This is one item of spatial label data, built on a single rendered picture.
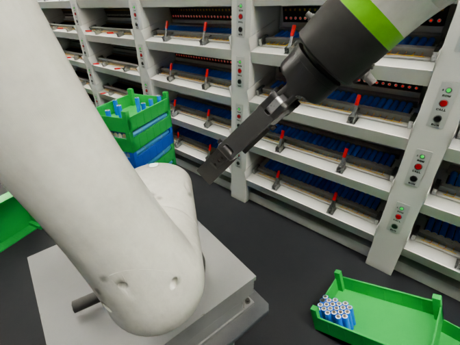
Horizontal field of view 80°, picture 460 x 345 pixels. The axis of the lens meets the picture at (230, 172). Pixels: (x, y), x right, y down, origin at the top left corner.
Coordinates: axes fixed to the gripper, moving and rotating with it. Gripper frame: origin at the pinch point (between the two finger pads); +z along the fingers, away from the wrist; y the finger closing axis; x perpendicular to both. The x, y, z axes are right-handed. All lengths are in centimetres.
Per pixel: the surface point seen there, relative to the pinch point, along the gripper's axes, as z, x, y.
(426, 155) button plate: -15, -38, 54
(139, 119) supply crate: 44, 36, 38
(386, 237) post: 12, -57, 57
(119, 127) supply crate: 47, 38, 31
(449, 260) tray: 1, -72, 55
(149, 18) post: 39, 86, 91
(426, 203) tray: -6, -51, 54
